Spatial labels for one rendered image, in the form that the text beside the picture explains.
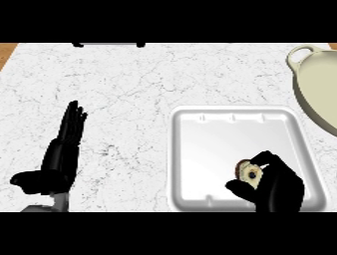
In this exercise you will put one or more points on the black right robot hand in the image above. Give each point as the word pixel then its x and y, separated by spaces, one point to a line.
pixel 279 186

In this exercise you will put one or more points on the white plastic tray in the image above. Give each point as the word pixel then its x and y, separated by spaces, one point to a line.
pixel 214 149

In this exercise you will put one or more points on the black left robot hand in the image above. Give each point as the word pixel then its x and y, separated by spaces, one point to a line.
pixel 60 159

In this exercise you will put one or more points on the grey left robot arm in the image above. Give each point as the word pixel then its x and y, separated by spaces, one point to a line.
pixel 53 203

